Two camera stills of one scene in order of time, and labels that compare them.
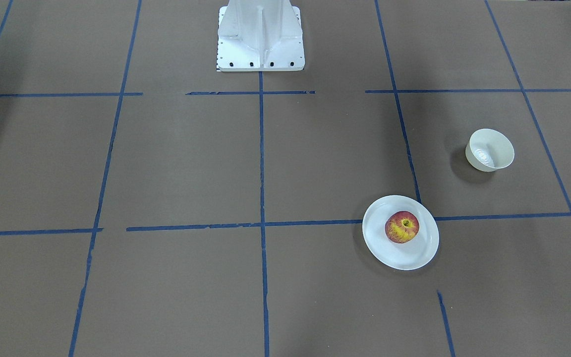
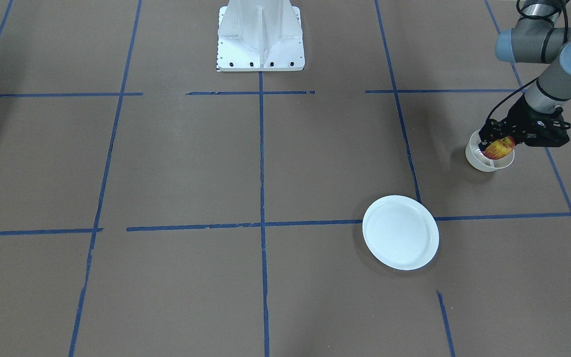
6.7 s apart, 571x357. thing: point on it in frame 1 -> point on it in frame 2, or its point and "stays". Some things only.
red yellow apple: [401, 227] -> [499, 148]
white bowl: [489, 150] stays
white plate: [401, 232] stays
